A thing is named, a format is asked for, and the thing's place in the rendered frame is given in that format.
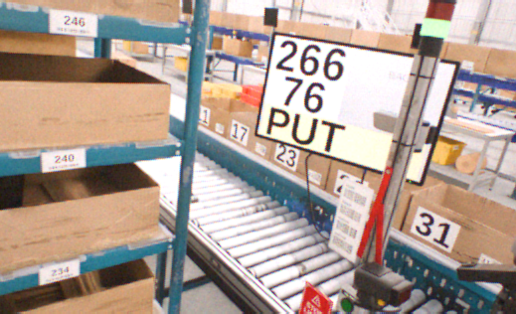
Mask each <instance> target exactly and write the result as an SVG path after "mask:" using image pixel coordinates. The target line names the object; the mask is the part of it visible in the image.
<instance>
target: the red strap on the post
mask: <svg viewBox="0 0 516 314"><path fill-rule="evenodd" d="M393 170H394V168H390V167H388V166H387V168H386V170H385V173H384V176H383V178H382V181H381V186H380V189H379V191H378V193H377V196H376V198H375V201H374V204H373V209H372V212H371V213H370V216H369V219H368V221H367V223H366V226H365V231H364V234H363V235H362V238H361V241H360V243H359V246H358V249H357V254H356V255H357V256H359V257H360V258H362V256H363V253H364V251H365V246H366V243H367V241H368V239H369V236H370V234H371V231H372V228H373V224H374V221H375V219H376V217H377V232H376V255H375V262H378V263H379V264H382V246H383V223H384V204H381V202H382V199H383V198H384V195H385V192H386V190H387V187H388V183H389V180H390V177H391V175H392V173H393Z"/></svg>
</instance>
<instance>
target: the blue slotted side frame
mask: <svg viewBox="0 0 516 314"><path fill-rule="evenodd" d="M172 123H173V125H172ZM177 125H178V128H177ZM181 128H182V131H181ZM183 129H184V122H183V121H181V120H179V119H178V118H177V117H175V116H171V114H170V117H169V129H168V132H169V133H170V134H171V135H172V136H174V137H176V138H177V139H179V140H182V139H183ZM170 130H171V131H170ZM207 143H208V144H209V145H207ZM212 146H213V150H212ZM218 149H219V152H218ZM196 151H198V153H199V154H203V156H205V157H208V159H209V160H210V161H214V156H215V163H216V165H220V166H221V168H223V169H227V171H228V172H229V173H233V174H234V176H235V177H240V179H241V180H242V182H243V181H246V182H247V184H249V186H254V187H255V189H256V192H257V191H262V193H263V196H270V198H271V201H278V202H279V204H280V206H281V207H288V209H289V213H297V214H298V215H299V218H300V219H306V220H307V221H308V225H309V226H311V225H314V222H313V220H312V216H311V213H310V208H309V201H308V194H307V190H306V189H304V188H302V187H300V186H299V185H298V184H294V183H292V182H291V181H290V180H288V179H286V178H284V177H282V176H280V175H278V174H276V173H275V172H274V171H272V170H270V169H267V168H265V167H264V166H263V165H262V164H260V163H258V162H257V161H254V160H252V159H250V158H249V157H247V156H246V155H244V154H240V153H239V152H238V151H236V150H234V149H232V148H231V147H230V146H226V145H224V144H223V143H222V142H220V141H218V140H216V139H215V138H212V137H210V136H208V135H207V134H205V133H204V132H202V131H199V130H198V138H197V148H196ZM208 153H209V155H208ZM221 153H222V154H221ZM224 153H225V154H224ZM223 155H224V157H223ZM211 156H212V157H211ZM227 156H228V157H227ZM220 160H221V164H220ZM237 161H238V165H237ZM226 163H227V168H226ZM240 164H241V165H240ZM244 164H245V169H244ZM232 168H233V172H232ZM251 169H252V172H251ZM239 172H240V174H239ZM258 173H259V176H258ZM266 177H267V179H266V181H265V178H266ZM274 182H275V185H274V186H273V184H274ZM260 184H261V189H260ZM282 187H284V189H283V191H282ZM291 192H292V195H291ZM276 195H277V196H276ZM300 197H301V198H302V199H301V203H300V202H299V200H300ZM284 199H286V201H285V204H284ZM310 199H311V203H312V211H313V215H314V221H315V224H316V225H317V227H318V228H319V231H320V232H323V231H325V232H328V233H329V238H330V236H331V232H332V229H333V224H334V221H335V217H336V210H337V206H335V205H333V204H331V203H329V202H328V201H327V200H325V199H322V198H320V197H318V196H317V195H315V194H314V193H312V192H310ZM293 206H295V208H294V210H293ZM316 207H320V210H317V209H315V208H316ZM321 210H322V211H321ZM303 211H304V212H305V213H304V216H303V215H302V214H303ZM320 212H321V214H320ZM326 214H327V215H326ZM331 215H333V219H332V221H330V219H331ZM323 223H324V224H325V226H324V229H323V228H322V226H323ZM388 250H389V251H388ZM395 251H396V252H397V253H398V254H397V256H396V258H394V253H395ZM405 252H406V253H407V254H409V255H410V258H411V260H412V262H413V263H412V266H411V267H409V261H407V264H406V269H405V272H404V276H405V275H406V276H407V277H405V280H406V281H410V282H412V281H413V278H415V279H416V281H415V284H412V291H413V290H415V289H419V290H421V291H422V292H423V293H424V294H425V298H426V299H425V301H424V302H423V303H422V304H420V305H419V306H417V307H418V308H420V307H423V306H424V305H425V304H426V303H428V302H429V301H431V300H437V301H438V302H439V303H440V304H441V305H442V312H441V313H439V314H445V313H446V312H449V311H453V312H456V313H457V314H462V312H463V311H464V309H467V310H468V311H467V313H466V314H490V313H491V311H490V310H489V309H491V310H492V306H493V303H494V300H495V299H496V296H497V294H496V293H494V292H493V291H491V290H489V289H487V288H485V287H483V286H482V285H481V284H477V283H476V282H465V281H460V280H458V279H457V272H455V271H454V270H452V269H451V268H449V267H447V266H445V265H443V264H441V263H439V262H438V261H437V260H435V259H432V258H430V257H429V256H427V255H426V254H424V253H420V252H419V251H418V250H416V249H414V248H413V247H410V246H408V245H406V244H405V243H404V242H402V241H400V240H397V239H395V238H394V237H392V236H391V235H389V238H388V240H387V244H386V249H385V253H384V255H383V259H382V265H383V263H384V260H386V262H385V267H387V268H389V269H392V272H394V273H396V274H398V270H399V268H400V266H401V263H402V261H403V260H402V255H403V254H405ZM426 269H427V270H428V271H429V272H428V274H427V276H425V273H426ZM433 277H435V278H433ZM443 279H444V280H445V282H444V286H441V282H442V280H443ZM421 285H422V286H423V287H421ZM450 286H451V287H452V288H451V287H450ZM430 287H431V292H430V294H428V292H429V289H430ZM461 289H462V290H463V294H462V297H459V295H458V294H459V291H460V290H461ZM469 297H471V299H469ZM446 298H448V299H449V301H448V304H447V305H445V304H444V301H445V299H446ZM480 300H481V301H482V305H481V308H478V303H479V302H480ZM455 305H456V307H455Z"/></svg>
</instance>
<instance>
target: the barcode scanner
mask: <svg viewBox="0 0 516 314"><path fill-rule="evenodd" d="M353 283H354V284H355V285H356V287H358V288H359V289H360V298H357V299H356V300H354V301H353V304H354V305H355V306H358V307H360V308H362V309H364V310H369V311H375V308H377V309H379V308H380V307H382V306H383V304H385V303H390V305H391V306H392V307H394V308H397V307H399V306H401V305H402V304H404V302H408V301H409V300H410V299H411V291H412V283H411V282H410V281H406V280H405V279H404V277H403V276H401V275H398V274H396V273H394V272H392V269H389V268H387V267H385V266H384V265H382V264H379V263H378V262H374V261H373V262H368V263H364V264H362V265H359V266H357V268H356V269H355V271H354V278H353Z"/></svg>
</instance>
